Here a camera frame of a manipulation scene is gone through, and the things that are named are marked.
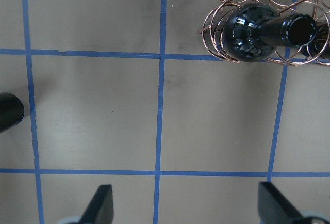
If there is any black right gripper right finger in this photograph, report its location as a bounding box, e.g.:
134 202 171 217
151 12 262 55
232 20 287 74
257 182 305 224

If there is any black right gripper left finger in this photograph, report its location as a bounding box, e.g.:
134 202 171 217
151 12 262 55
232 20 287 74
79 184 114 224

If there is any free black wine bottle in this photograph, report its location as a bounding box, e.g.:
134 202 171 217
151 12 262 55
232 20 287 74
1 92 25 133

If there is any far black bottle in basket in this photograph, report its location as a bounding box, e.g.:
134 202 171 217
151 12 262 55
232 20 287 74
300 21 328 57

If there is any black bottle in basket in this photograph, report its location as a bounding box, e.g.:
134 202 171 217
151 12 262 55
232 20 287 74
300 21 328 57
219 2 317 62

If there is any near black bottle in basket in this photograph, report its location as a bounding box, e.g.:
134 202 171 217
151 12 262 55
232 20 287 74
219 2 317 62

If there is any copper wire wine basket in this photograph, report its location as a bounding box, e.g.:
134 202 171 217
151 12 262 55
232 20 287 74
199 0 329 66

